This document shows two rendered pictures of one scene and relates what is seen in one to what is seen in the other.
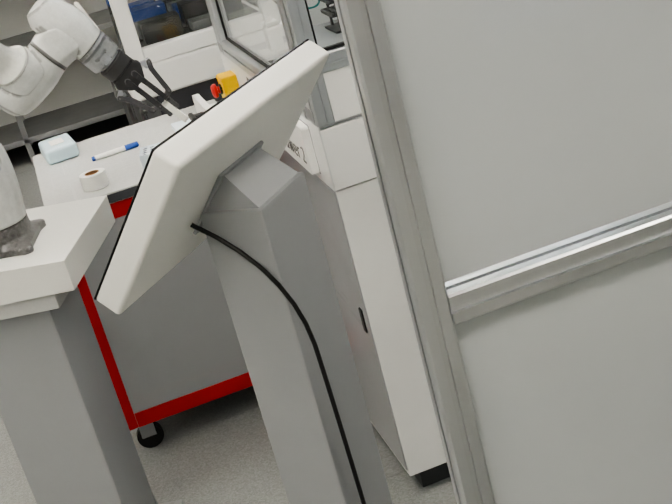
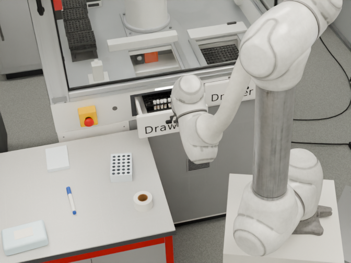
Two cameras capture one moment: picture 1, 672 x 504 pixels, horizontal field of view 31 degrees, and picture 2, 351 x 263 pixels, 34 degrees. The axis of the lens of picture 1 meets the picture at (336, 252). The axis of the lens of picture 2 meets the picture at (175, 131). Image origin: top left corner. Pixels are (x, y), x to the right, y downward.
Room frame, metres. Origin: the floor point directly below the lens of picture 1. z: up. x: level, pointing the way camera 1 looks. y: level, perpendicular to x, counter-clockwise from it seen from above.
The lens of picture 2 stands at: (2.90, 2.00, 2.34)
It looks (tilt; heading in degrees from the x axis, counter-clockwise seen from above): 41 degrees down; 270
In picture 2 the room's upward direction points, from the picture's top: 2 degrees counter-clockwise
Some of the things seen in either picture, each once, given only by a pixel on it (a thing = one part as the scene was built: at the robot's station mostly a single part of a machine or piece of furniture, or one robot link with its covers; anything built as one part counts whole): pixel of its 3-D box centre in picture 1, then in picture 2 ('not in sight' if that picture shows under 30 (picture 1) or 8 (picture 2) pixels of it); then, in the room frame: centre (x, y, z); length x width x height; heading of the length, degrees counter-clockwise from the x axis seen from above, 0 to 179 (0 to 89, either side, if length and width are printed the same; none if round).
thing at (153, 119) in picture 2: (211, 125); (172, 120); (2.90, 0.22, 0.87); 0.29 x 0.02 x 0.11; 12
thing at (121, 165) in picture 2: (163, 152); (121, 167); (3.11, 0.38, 0.78); 0.12 x 0.08 x 0.04; 92
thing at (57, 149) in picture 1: (58, 148); (24, 237); (3.44, 0.71, 0.78); 0.15 x 0.10 x 0.04; 16
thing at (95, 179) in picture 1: (94, 179); (143, 201); (3.03, 0.56, 0.78); 0.07 x 0.07 x 0.04
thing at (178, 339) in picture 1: (176, 270); (92, 250); (3.27, 0.47, 0.38); 0.62 x 0.58 x 0.76; 12
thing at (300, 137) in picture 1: (293, 136); (237, 89); (2.62, 0.03, 0.87); 0.29 x 0.02 x 0.11; 12
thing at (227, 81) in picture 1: (228, 86); (88, 116); (3.25, 0.17, 0.88); 0.07 x 0.05 x 0.07; 12
